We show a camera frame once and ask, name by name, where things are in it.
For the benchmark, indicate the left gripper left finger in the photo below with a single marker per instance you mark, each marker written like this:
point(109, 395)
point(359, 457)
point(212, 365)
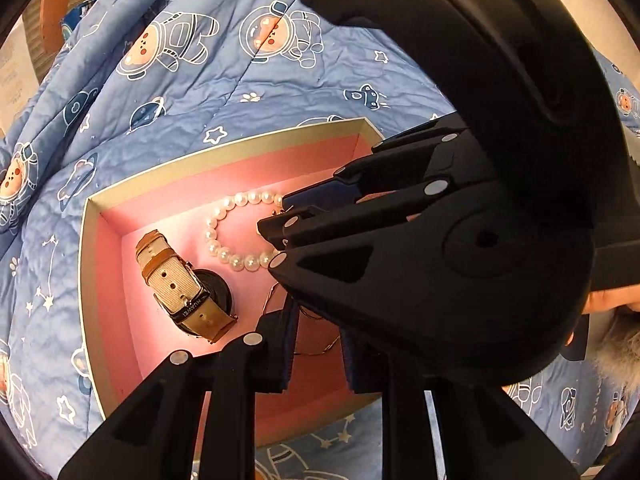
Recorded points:
point(194, 403)

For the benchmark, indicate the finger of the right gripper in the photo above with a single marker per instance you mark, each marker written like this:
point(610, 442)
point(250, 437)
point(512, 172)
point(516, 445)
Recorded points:
point(407, 274)
point(443, 147)

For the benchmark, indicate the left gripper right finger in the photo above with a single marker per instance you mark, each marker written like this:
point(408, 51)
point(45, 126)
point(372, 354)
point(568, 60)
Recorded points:
point(434, 429)

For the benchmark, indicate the beige strap wristwatch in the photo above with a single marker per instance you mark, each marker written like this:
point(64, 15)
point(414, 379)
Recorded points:
point(198, 301)

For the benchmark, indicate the right human hand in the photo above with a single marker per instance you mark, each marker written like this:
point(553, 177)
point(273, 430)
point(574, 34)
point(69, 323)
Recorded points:
point(606, 312)

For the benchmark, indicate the blue space bear quilt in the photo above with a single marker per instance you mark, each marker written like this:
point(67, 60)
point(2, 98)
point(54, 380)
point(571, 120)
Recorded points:
point(138, 83)

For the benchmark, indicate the white cardboard product box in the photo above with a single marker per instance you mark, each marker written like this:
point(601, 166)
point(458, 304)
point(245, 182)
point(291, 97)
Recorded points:
point(18, 80)

